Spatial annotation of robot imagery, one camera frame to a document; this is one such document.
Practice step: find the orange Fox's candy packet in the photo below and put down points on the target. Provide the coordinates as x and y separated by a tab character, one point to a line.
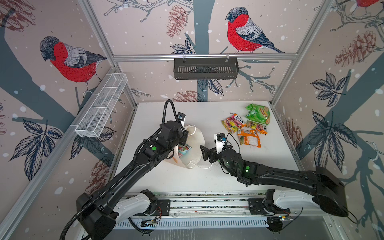
249	137

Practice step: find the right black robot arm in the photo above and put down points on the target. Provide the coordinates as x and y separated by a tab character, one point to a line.
327	190

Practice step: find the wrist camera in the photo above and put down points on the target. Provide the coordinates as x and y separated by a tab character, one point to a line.
181	118
220	140

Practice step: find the Fox's fruits candy packet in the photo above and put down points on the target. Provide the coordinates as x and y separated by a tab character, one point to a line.
233	123

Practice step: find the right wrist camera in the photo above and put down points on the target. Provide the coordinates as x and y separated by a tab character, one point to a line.
220	140

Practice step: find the white wire mesh basket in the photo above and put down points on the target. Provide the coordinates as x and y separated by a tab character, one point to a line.
98	114

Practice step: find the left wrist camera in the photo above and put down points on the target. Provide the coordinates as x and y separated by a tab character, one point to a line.
181	118

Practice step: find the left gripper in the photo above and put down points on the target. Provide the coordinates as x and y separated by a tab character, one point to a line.
184	134

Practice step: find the black wall basket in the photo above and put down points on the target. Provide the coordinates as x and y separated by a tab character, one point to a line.
206	69

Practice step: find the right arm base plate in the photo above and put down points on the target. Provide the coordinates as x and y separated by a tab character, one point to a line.
265	208

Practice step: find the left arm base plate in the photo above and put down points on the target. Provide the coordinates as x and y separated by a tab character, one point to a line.
162	208

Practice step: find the green snack packet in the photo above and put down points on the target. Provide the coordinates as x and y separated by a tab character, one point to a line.
258	114

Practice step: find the printed paper bag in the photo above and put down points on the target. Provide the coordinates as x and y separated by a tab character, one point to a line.
190	156

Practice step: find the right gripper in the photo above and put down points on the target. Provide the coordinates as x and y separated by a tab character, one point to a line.
207	155

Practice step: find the teal snack packet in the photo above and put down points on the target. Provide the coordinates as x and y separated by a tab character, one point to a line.
183	149

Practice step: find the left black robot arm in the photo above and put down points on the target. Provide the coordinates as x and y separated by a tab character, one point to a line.
99	212

